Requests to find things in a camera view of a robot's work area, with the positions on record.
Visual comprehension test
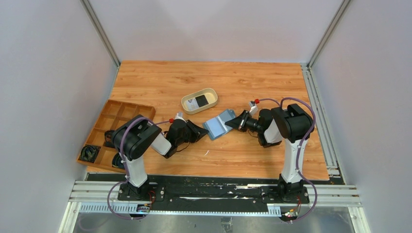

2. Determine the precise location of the blue leather card holder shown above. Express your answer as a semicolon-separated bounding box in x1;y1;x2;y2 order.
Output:
202;109;236;140

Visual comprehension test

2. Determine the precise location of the cream oval plastic tray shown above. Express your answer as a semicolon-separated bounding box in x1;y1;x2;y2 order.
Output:
181;88;218;115

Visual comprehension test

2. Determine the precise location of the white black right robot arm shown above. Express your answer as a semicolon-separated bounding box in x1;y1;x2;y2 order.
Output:
225;104;314;202

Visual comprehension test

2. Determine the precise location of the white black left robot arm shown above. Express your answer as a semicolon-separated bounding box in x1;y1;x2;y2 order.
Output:
111;113;209;200

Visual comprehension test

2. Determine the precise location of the white VIP card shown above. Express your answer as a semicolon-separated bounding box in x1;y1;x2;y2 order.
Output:
186;98;200;111

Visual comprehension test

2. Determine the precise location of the black VIP card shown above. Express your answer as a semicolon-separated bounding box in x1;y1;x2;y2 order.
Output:
195;95;209;108

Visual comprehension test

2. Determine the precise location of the wooden compartment organizer tray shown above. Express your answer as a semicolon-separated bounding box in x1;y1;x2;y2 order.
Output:
77;100;156;173

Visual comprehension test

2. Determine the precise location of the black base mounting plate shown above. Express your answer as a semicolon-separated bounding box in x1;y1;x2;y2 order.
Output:
86;174;309;213

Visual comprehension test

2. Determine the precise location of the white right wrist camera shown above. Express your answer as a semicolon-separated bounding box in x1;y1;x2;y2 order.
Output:
249;99;259;116

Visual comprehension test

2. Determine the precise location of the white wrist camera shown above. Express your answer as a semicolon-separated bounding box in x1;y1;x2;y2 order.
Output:
249;99;259;116
173;112;186;122

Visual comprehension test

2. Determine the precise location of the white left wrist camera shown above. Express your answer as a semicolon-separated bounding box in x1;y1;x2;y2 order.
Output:
173;112;186;122

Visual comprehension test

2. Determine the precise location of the black coiled cable bundle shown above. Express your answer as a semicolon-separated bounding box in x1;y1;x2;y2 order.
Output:
80;145;101;163
103;129;117;149
112;153;126;170

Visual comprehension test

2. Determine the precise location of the aluminium corner post right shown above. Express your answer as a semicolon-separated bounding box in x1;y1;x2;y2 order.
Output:
301;0;352;177

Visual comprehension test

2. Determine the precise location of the aluminium corner post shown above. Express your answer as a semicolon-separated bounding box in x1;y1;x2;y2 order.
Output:
301;0;352;177
80;0;121;69

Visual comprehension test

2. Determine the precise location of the aluminium frame rail front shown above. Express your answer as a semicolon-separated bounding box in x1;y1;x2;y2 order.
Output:
69;181;361;217

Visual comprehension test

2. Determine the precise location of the aluminium corner post left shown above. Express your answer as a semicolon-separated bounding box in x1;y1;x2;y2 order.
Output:
80;0;121;69

